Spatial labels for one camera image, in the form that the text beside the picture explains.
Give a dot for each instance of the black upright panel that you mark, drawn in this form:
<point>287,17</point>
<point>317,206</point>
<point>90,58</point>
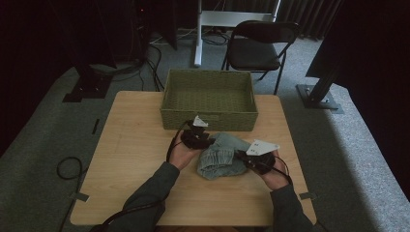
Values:
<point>169,22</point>

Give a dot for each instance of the black floor strip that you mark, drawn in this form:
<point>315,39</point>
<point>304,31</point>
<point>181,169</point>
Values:
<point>95,126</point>

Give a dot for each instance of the dark curtain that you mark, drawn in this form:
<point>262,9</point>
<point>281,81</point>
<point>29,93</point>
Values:
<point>309,16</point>

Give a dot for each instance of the black stand base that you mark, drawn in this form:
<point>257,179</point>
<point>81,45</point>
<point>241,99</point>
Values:
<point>90,87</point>

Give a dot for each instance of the blue denim pants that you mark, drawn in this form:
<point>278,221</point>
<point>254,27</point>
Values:
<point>222,161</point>

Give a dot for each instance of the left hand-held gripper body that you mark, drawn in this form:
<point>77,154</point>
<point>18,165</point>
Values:
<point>195,137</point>

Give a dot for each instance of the white desk frame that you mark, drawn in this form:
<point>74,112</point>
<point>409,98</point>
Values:
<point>225,18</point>

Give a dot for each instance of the grey tape piece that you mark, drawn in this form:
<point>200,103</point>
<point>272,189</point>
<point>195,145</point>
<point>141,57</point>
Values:
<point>82,197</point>
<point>307,196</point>

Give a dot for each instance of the black metal stand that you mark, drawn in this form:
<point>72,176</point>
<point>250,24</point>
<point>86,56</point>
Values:
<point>317,96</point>

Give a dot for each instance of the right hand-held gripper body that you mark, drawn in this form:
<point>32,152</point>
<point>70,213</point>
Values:
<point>262,162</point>

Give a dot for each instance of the person's left hand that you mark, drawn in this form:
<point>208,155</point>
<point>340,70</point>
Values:
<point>179,154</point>

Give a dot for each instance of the person's right hand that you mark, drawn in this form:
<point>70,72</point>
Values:
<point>277,179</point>

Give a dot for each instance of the green woven basket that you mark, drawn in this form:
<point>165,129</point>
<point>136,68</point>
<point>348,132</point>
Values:
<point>209,119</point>

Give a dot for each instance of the black folding chair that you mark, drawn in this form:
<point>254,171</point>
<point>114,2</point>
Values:
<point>254,53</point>

